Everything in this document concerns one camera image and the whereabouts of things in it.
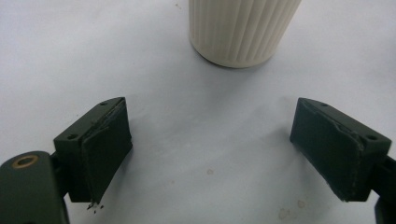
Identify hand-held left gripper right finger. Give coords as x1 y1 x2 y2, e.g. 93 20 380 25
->
290 96 393 203

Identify cream pump bottle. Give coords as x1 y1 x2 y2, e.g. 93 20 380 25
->
188 0 303 69

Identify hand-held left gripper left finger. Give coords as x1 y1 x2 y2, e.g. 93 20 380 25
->
53 96 134 210

